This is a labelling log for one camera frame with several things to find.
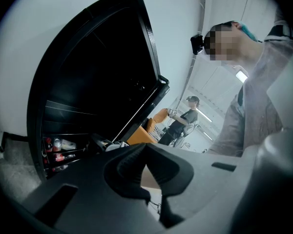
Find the small red label bottle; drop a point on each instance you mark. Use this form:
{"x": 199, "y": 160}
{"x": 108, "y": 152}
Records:
{"x": 59, "y": 168}

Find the red label cola bottle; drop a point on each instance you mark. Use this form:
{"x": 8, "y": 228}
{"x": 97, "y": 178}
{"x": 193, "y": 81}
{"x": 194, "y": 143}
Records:
{"x": 59, "y": 157}

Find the cream drink packet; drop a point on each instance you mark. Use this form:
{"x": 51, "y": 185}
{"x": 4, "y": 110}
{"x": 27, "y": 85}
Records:
{"x": 68, "y": 145}

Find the black mini fridge cabinet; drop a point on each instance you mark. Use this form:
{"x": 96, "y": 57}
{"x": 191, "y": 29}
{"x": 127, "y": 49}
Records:
{"x": 88, "y": 69}

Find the silver drink can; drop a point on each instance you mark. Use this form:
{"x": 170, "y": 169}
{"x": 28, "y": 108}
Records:
{"x": 57, "y": 145}

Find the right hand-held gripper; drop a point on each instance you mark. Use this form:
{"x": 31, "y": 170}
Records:
{"x": 117, "y": 146}

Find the large orange cushion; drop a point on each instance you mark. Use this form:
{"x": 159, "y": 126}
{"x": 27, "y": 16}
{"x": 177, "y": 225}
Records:
{"x": 160, "y": 116}

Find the striped black white blanket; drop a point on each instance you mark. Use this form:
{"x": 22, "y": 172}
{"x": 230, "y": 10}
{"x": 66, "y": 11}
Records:
{"x": 153, "y": 134}

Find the person's head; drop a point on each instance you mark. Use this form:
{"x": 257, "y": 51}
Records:
{"x": 241, "y": 50}

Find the black head camera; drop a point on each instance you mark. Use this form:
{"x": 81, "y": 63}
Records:
{"x": 197, "y": 44}

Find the person's brown printed shirt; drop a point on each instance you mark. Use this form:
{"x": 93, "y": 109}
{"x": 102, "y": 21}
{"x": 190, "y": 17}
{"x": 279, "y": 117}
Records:
{"x": 254, "y": 121}

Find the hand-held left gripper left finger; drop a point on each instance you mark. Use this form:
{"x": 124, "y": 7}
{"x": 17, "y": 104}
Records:
{"x": 88, "y": 191}

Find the ceiling light panel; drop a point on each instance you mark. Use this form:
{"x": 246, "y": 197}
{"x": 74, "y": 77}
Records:
{"x": 241, "y": 77}

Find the orange sofa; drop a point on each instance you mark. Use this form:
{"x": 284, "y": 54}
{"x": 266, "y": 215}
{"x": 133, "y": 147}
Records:
{"x": 139, "y": 135}

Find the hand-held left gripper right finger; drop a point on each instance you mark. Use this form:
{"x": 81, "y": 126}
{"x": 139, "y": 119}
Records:
{"x": 210, "y": 191}

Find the dark bottle red cap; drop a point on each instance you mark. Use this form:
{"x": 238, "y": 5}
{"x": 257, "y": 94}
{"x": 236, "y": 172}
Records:
{"x": 48, "y": 145}

